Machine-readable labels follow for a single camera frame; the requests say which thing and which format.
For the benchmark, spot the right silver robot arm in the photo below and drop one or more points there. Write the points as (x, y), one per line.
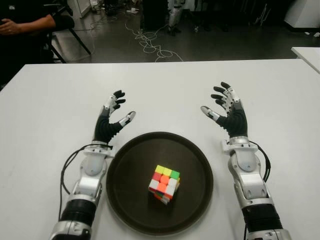
(252, 180)

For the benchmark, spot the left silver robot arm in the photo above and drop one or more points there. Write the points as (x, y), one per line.
(87, 180)

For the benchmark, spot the white silver humanoid robot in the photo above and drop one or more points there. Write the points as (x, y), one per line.
(173, 17)

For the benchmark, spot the white side table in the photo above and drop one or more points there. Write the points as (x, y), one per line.
(308, 56)

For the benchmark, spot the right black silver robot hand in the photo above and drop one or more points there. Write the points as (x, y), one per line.
(237, 122)

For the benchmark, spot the white power strip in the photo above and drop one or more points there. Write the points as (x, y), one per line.
(132, 11)

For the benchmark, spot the round dark brown plate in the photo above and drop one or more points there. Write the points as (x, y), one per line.
(160, 185)

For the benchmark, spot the dark folding rack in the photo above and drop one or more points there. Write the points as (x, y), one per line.
(262, 15)

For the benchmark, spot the black chair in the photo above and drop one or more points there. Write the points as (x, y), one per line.
(80, 41)

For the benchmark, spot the seated person black shirt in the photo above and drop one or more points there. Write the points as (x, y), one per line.
(32, 23)

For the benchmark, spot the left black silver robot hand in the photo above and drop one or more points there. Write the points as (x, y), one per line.
(105, 127)

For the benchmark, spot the white low cabinet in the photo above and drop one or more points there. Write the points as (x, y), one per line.
(82, 7)

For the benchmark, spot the multicolour Rubik's cube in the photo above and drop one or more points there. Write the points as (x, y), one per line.
(163, 183)

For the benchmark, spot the white machine housing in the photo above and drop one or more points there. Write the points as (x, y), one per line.
(305, 12)

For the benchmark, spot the black monitor panel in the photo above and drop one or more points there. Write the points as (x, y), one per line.
(155, 15)

